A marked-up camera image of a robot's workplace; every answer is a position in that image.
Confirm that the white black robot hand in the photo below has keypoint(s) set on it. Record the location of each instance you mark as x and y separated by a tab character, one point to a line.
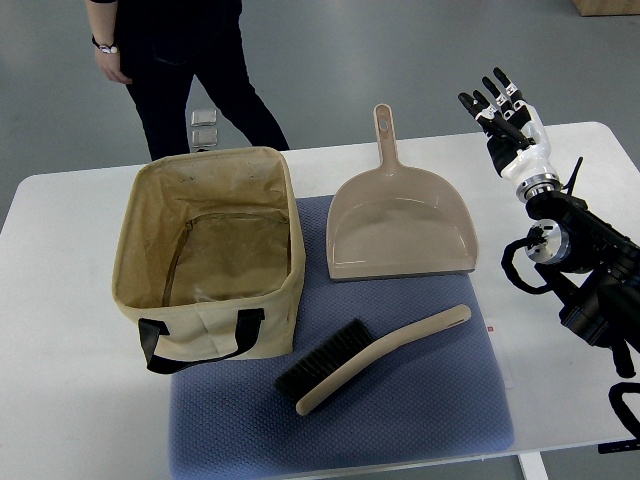
517	141

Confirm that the beige hand broom black bristles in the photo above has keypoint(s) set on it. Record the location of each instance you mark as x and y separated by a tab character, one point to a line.
348	352

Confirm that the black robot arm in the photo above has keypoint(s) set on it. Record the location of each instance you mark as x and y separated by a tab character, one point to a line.
593	270

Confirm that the wooden box corner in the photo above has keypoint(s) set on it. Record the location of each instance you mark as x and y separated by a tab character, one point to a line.
593	8

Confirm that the beige plastic dustpan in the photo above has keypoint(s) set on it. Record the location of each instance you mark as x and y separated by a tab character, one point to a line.
395	220

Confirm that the blue quilted mat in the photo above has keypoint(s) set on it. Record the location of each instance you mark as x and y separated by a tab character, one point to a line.
442	396

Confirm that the upper metal floor plate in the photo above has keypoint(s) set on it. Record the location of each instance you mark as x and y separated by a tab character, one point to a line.
203	117

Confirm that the metal floor plate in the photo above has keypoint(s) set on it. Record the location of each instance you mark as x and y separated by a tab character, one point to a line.
203	138
203	117

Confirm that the lower metal floor plate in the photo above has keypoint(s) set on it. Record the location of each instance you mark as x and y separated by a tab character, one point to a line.
203	138

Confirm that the black table control panel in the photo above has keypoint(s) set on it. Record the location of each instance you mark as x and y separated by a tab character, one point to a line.
619	446

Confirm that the person in dark clothes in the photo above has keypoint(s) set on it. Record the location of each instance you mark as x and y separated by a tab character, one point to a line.
158	48

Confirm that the yellow fabric bag black handles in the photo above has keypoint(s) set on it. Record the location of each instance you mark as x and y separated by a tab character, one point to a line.
210	262

